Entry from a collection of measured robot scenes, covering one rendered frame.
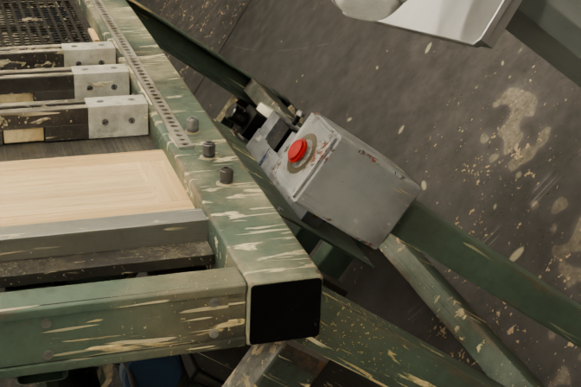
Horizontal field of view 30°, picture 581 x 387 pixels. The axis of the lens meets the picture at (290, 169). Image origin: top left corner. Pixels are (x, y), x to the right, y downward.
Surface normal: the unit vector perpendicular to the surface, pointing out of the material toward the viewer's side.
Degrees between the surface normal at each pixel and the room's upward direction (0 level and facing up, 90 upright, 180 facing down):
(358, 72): 0
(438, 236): 90
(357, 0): 98
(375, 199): 90
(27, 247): 90
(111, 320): 90
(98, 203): 55
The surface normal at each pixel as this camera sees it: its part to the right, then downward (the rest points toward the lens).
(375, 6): -0.17, 0.91
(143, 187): 0.04, -0.92
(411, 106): -0.76, -0.46
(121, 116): 0.30, 0.37
